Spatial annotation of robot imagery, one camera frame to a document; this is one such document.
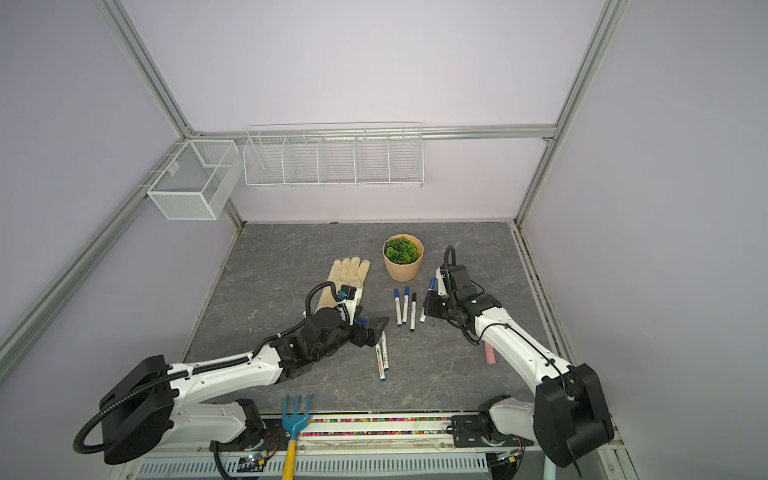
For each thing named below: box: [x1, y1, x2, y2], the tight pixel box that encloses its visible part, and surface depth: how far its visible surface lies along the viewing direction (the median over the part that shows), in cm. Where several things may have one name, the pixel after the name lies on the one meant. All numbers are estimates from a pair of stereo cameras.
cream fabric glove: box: [315, 256, 371, 312], surface depth 107 cm
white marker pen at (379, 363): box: [375, 342, 386, 383], surface depth 86 cm
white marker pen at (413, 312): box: [410, 292, 417, 333], surface depth 96 cm
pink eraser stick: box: [484, 342, 497, 365], surface depth 86 cm
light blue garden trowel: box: [543, 453, 557, 480], surface depth 69 cm
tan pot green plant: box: [382, 234, 425, 283], surface depth 101 cm
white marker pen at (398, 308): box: [394, 288, 403, 327], surface depth 97 cm
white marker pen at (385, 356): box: [381, 330, 390, 373], surface depth 87 cm
